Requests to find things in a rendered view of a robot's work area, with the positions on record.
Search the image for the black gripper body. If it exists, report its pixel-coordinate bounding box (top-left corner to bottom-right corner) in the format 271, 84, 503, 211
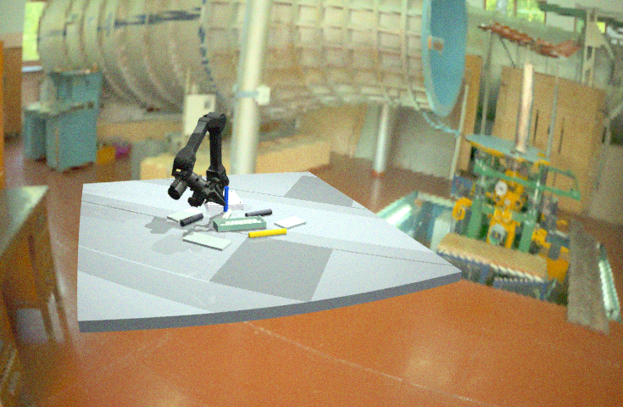
188, 175, 220, 207

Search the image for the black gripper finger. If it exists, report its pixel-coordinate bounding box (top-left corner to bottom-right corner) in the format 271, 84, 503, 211
205, 190, 226, 206
214, 185, 224, 200

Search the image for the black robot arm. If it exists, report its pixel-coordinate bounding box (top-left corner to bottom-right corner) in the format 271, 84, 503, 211
167, 112, 230, 200

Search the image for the blue stylus with grey tip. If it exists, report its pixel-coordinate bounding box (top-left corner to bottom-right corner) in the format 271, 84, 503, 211
224, 187, 229, 218

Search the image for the white keyboard with keys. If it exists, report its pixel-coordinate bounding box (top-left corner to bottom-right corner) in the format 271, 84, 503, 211
213, 216, 267, 233

